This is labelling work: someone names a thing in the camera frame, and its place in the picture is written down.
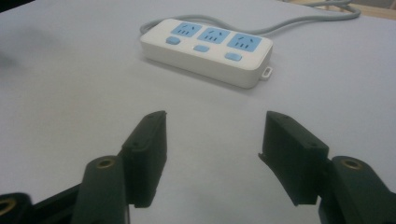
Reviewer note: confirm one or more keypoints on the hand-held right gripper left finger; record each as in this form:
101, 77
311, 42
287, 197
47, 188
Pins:
144, 161

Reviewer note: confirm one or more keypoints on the white power strip blue sockets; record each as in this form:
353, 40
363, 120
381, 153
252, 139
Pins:
205, 51

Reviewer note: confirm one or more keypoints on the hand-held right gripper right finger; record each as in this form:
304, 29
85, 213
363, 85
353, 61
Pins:
292, 155

